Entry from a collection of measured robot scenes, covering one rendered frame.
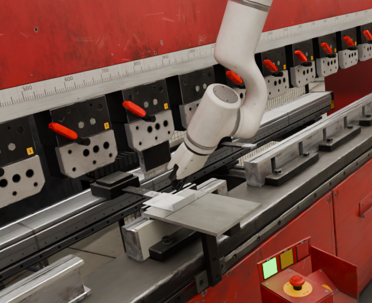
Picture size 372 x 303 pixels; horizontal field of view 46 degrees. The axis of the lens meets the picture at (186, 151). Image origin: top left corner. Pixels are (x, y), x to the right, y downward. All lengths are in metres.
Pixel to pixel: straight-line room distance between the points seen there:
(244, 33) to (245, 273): 0.75
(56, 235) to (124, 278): 0.29
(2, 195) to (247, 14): 0.62
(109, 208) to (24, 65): 0.64
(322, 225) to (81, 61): 1.13
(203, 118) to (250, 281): 0.62
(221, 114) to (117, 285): 0.50
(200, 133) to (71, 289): 0.48
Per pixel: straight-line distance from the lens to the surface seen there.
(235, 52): 0.95
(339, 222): 1.91
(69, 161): 1.02
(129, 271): 1.21
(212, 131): 1.00
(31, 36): 0.99
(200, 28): 1.31
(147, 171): 1.21
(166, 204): 1.23
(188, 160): 1.06
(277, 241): 1.51
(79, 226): 1.41
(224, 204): 1.17
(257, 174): 1.57
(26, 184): 0.98
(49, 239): 1.36
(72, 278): 1.12
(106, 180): 1.42
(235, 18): 0.95
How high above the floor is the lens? 1.47
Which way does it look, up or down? 16 degrees down
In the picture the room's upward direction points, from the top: 9 degrees counter-clockwise
